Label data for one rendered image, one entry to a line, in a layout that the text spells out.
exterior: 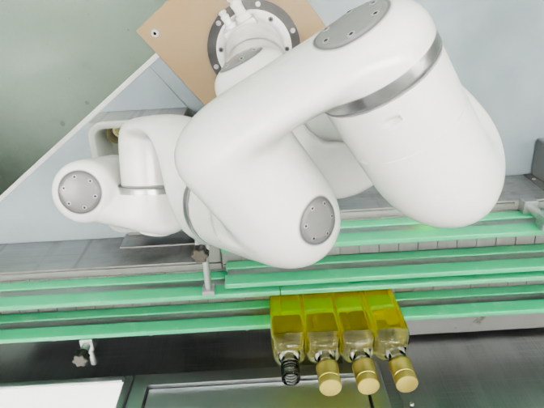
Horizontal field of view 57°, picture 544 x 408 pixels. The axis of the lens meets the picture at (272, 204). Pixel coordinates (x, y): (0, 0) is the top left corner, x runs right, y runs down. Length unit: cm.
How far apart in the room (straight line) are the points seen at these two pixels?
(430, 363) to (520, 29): 67
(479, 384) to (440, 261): 25
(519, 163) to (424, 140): 86
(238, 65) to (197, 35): 30
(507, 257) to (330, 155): 60
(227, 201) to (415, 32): 16
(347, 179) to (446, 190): 20
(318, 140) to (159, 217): 21
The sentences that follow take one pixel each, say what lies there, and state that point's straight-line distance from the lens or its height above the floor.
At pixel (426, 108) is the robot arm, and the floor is 143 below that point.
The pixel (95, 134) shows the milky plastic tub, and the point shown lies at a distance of 98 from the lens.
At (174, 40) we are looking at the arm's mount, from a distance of 89.
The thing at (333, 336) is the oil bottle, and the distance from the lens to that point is 85.
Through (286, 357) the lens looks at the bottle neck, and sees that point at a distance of 83.
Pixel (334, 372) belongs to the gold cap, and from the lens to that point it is 81.
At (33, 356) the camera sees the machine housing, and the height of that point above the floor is 87.
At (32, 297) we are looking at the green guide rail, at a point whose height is 94.
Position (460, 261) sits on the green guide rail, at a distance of 101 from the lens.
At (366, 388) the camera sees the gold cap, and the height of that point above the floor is 116.
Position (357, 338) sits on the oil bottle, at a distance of 86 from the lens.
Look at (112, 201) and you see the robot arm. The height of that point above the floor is 119.
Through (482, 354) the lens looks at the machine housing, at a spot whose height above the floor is 94.
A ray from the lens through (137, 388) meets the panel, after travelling 103.
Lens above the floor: 173
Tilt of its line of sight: 65 degrees down
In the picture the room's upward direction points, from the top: 176 degrees clockwise
